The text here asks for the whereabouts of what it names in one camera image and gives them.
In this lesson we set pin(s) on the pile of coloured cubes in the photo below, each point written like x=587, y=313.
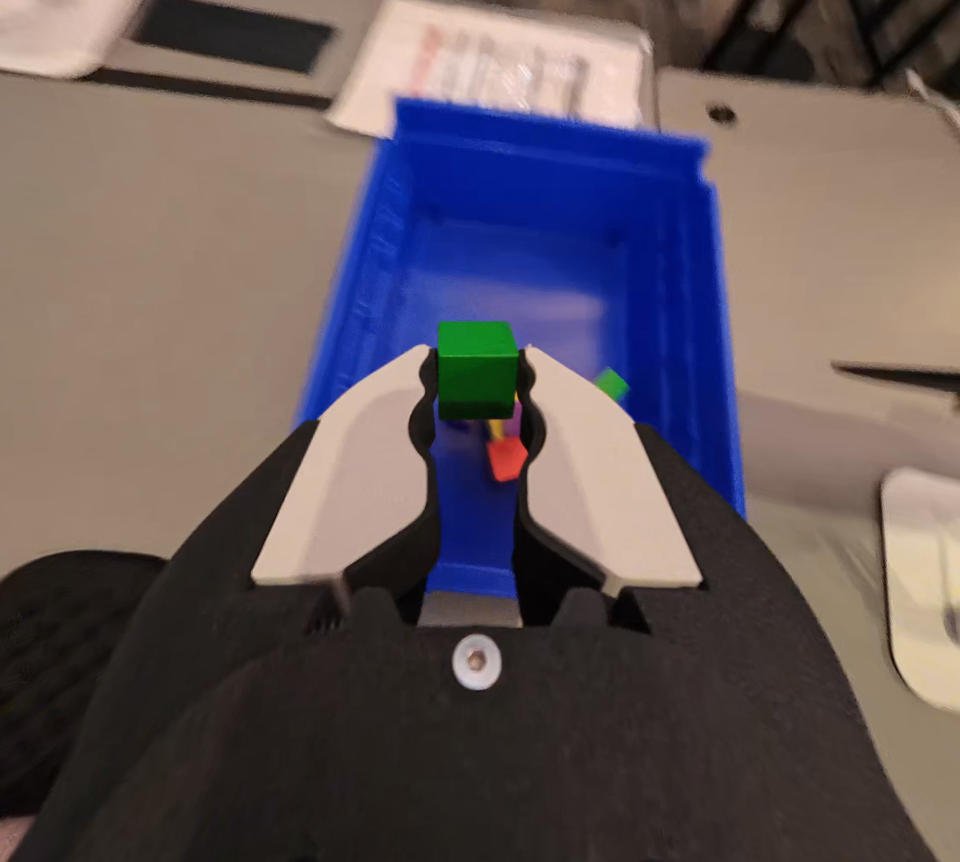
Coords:
x=506, y=461

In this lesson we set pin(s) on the black desk grommet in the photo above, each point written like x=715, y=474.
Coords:
x=721, y=113

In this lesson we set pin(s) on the green wooden cube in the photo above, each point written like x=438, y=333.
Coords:
x=476, y=371

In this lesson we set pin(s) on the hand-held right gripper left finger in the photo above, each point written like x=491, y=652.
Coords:
x=337, y=495

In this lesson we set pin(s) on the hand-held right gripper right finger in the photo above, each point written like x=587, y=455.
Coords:
x=607, y=495

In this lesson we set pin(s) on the blue plastic bin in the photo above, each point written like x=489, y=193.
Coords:
x=525, y=240

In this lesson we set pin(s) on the black desk flap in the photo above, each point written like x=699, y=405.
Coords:
x=232, y=34

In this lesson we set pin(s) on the laminated paper sheet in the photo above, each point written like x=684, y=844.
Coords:
x=487, y=60

